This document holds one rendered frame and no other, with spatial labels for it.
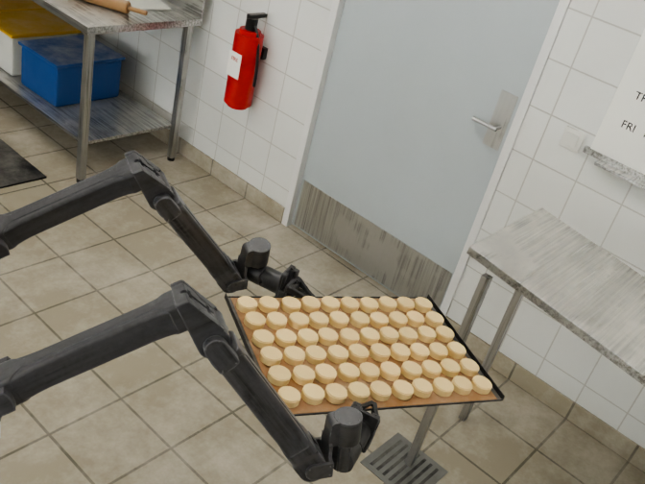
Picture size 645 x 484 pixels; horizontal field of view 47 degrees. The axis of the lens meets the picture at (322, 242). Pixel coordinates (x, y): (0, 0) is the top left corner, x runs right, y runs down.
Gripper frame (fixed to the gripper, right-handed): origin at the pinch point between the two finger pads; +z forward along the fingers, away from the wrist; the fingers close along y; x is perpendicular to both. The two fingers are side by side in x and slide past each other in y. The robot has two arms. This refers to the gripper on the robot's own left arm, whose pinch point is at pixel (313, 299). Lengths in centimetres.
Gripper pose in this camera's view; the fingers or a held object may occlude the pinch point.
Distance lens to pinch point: 194.3
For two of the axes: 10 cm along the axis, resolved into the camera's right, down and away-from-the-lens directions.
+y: -2.6, 8.2, 5.1
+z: 8.9, 4.1, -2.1
